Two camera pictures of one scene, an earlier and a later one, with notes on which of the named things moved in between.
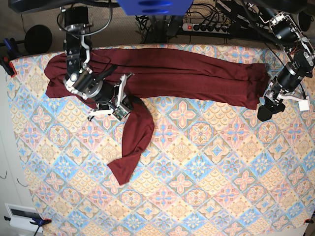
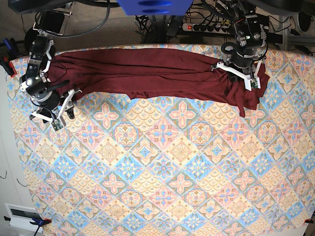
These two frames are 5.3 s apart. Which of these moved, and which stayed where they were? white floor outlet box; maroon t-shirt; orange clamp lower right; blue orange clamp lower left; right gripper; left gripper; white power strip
Moved: right gripper; maroon t-shirt; left gripper
Stayed: blue orange clamp lower left; white power strip; orange clamp lower right; white floor outlet box
